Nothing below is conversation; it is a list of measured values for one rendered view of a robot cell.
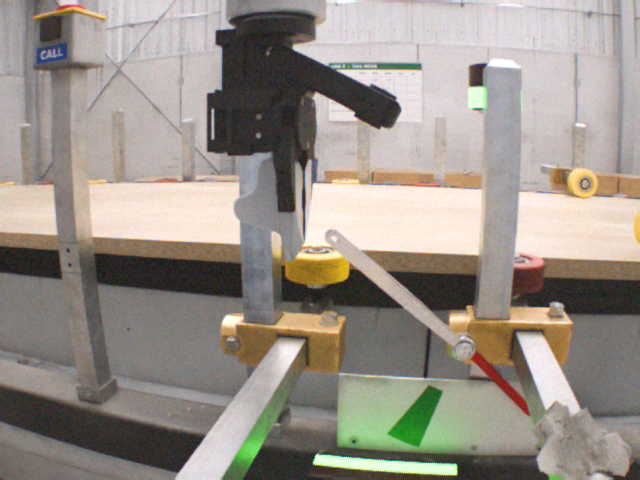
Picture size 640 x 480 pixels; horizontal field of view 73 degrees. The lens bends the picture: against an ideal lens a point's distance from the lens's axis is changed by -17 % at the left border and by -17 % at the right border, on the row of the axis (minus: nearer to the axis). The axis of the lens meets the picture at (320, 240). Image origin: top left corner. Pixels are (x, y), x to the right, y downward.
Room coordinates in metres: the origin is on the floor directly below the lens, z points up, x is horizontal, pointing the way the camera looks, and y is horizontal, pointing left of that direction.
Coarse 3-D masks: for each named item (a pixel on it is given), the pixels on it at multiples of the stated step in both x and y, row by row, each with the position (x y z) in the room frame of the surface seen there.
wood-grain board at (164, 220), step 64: (0, 192) 1.50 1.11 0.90; (128, 192) 1.35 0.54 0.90; (192, 192) 1.31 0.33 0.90; (320, 192) 1.28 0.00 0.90; (384, 192) 1.29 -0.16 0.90; (448, 192) 1.31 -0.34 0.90; (192, 256) 0.71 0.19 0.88; (384, 256) 0.66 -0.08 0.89; (448, 256) 0.64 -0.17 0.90; (576, 256) 0.61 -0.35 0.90
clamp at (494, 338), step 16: (448, 320) 0.51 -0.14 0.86; (464, 320) 0.48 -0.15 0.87; (480, 320) 0.47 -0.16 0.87; (496, 320) 0.47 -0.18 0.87; (512, 320) 0.47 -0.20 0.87; (528, 320) 0.46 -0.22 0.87; (544, 320) 0.46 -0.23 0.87; (560, 320) 0.46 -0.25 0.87; (480, 336) 0.47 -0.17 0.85; (496, 336) 0.47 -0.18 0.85; (512, 336) 0.46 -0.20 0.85; (544, 336) 0.46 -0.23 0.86; (560, 336) 0.45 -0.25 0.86; (448, 352) 0.48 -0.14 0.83; (480, 352) 0.47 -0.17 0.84; (496, 352) 0.47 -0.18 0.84; (560, 352) 0.45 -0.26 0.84
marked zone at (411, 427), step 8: (424, 392) 0.48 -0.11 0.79; (432, 392) 0.48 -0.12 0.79; (440, 392) 0.48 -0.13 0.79; (416, 400) 0.48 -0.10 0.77; (424, 400) 0.48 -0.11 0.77; (432, 400) 0.48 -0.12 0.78; (416, 408) 0.48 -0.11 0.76; (424, 408) 0.48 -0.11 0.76; (432, 408) 0.48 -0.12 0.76; (408, 416) 0.48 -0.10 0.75; (416, 416) 0.48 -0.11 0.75; (424, 416) 0.48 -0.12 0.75; (400, 424) 0.48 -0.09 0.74; (408, 424) 0.48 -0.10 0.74; (416, 424) 0.48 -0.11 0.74; (424, 424) 0.48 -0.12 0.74; (392, 432) 0.49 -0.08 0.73; (400, 432) 0.48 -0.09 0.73; (408, 432) 0.48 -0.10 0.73; (416, 432) 0.48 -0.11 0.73; (424, 432) 0.48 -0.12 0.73; (400, 440) 0.48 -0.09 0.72; (408, 440) 0.48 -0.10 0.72; (416, 440) 0.48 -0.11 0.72
